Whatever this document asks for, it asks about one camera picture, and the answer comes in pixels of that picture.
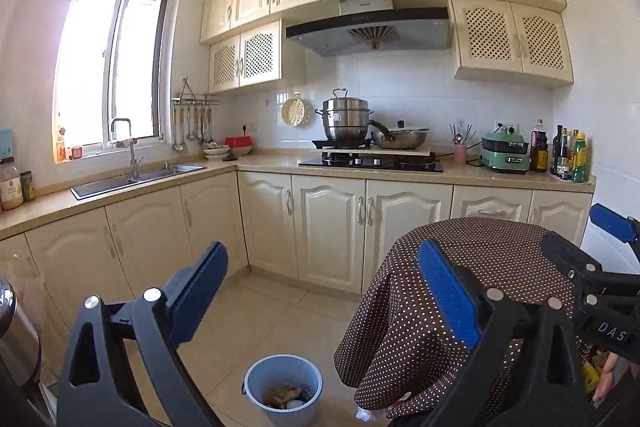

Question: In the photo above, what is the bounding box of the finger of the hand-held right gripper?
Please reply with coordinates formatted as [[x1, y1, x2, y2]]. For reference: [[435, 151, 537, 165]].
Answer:
[[589, 203, 640, 248], [541, 232, 617, 290]]

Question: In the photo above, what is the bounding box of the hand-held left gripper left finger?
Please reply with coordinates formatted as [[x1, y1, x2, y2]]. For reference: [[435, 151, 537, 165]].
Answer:
[[56, 241, 229, 427]]

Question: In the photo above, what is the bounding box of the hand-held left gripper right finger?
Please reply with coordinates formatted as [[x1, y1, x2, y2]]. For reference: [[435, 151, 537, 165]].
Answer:
[[416, 238, 588, 427]]

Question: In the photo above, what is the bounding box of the blue plastic bucket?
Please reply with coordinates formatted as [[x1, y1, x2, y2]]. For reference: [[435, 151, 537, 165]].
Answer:
[[242, 353, 324, 424]]

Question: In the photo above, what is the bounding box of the plastic bag with yellow label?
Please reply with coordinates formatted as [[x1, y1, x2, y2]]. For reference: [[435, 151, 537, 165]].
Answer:
[[265, 384, 308, 409]]

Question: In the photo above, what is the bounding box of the person's right hand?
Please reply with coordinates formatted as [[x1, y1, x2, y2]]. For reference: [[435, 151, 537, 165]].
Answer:
[[592, 352, 623, 403]]

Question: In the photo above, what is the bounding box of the round table brown dotted tablecloth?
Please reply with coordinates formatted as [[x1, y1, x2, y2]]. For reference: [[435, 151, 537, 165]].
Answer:
[[334, 216, 601, 420]]

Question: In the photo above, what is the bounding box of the colourful patterned bag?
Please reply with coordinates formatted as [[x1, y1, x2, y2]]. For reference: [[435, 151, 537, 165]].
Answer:
[[582, 347, 608, 395]]

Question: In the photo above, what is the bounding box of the green yellow plastic bottle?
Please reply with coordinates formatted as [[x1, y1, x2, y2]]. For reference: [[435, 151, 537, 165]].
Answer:
[[571, 132, 588, 184]]

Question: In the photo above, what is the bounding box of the dark bottle with label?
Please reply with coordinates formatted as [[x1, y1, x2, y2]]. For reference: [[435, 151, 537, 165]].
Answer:
[[560, 127, 576, 180]]

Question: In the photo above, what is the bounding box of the slim dark glass bottle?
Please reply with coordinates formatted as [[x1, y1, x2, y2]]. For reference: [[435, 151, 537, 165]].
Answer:
[[552, 124, 565, 175]]

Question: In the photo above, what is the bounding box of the large dark sauce bottle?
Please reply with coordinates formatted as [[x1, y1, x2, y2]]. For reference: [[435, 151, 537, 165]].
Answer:
[[530, 119, 549, 172]]

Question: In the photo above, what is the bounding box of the green electric cooker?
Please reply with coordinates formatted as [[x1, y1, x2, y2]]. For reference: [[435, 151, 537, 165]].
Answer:
[[480, 131, 532, 174]]

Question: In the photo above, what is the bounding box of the stainless steel sink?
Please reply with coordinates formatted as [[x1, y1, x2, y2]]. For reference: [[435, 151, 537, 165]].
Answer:
[[70, 163, 207, 200]]

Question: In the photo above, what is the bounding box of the metal kitchen faucet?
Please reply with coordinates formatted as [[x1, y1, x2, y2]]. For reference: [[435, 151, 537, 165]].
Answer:
[[110, 118, 144, 180]]

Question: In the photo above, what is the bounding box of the black gas stove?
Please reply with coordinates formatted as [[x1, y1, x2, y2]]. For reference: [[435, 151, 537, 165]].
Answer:
[[297, 154, 444, 174]]

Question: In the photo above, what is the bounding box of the bundle of chopsticks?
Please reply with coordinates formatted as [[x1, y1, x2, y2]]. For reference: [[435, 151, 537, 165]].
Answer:
[[449, 122, 478, 146]]

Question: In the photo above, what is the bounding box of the cream board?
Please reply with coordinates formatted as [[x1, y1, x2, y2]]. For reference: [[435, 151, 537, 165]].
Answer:
[[321, 148, 435, 160]]

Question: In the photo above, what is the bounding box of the metal wok with lid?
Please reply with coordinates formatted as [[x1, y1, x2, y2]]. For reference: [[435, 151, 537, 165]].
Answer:
[[367, 120, 431, 150]]

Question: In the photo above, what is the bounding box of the stainless steel bin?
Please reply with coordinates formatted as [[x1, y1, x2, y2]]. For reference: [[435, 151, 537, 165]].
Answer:
[[0, 277, 43, 408]]

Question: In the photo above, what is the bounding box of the round cream steamer plate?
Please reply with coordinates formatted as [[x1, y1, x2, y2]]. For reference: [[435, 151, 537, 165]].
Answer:
[[281, 96, 307, 128]]

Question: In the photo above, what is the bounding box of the wide cream lattice door cabinet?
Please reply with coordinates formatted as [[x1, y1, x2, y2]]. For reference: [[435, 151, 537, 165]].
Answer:
[[447, 0, 574, 88]]

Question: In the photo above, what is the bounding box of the stainless steel steamer pot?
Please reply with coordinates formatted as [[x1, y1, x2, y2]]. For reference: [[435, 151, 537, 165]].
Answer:
[[315, 88, 375, 142]]

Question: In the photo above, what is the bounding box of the large jar with beige label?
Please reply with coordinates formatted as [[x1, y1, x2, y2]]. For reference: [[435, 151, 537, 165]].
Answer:
[[0, 157, 24, 211]]

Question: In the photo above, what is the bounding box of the narrow cream lattice door cabinet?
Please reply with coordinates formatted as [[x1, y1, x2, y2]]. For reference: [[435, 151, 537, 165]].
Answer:
[[208, 19, 306, 95]]

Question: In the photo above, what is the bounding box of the sliding window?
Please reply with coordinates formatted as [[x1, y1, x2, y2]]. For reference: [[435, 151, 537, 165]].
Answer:
[[54, 0, 173, 165]]

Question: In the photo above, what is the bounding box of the black range hood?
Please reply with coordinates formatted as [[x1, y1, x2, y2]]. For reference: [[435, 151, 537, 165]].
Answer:
[[285, 0, 452, 58]]

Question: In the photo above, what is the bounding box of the metal wall utensil rack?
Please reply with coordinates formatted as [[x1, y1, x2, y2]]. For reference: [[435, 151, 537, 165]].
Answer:
[[171, 77, 221, 105]]

